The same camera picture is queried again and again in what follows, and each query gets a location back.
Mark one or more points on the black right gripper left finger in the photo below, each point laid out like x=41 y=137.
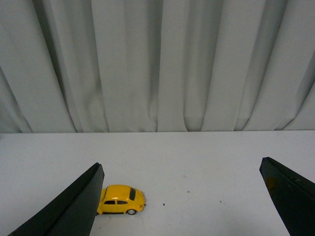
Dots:
x=72 y=212

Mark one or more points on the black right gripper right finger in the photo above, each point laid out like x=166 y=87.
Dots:
x=292 y=195

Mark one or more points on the yellow beetle toy car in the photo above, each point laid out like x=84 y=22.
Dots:
x=121 y=199

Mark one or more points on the white pleated curtain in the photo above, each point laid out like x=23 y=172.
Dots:
x=156 y=65

